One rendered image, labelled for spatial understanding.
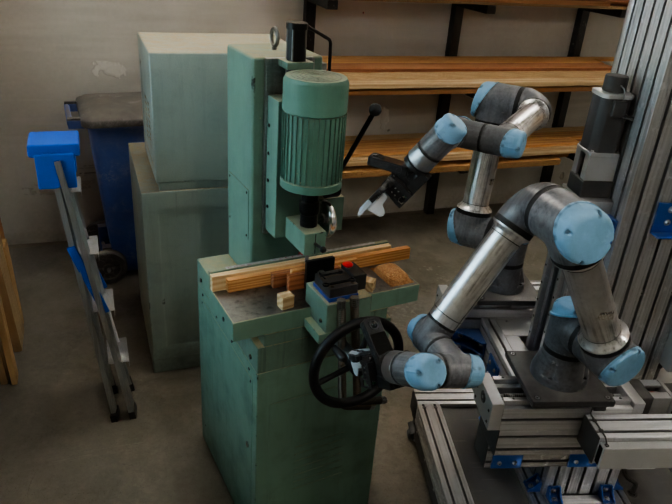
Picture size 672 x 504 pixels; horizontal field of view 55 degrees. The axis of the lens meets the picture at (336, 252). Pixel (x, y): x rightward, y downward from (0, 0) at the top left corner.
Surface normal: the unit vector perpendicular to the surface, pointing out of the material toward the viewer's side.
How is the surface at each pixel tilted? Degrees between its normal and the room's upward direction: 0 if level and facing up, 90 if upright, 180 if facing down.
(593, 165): 90
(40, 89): 90
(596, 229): 83
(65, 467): 0
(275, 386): 90
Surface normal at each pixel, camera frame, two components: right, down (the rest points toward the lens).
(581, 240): 0.29, 0.34
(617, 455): 0.09, 0.45
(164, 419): 0.07, -0.89
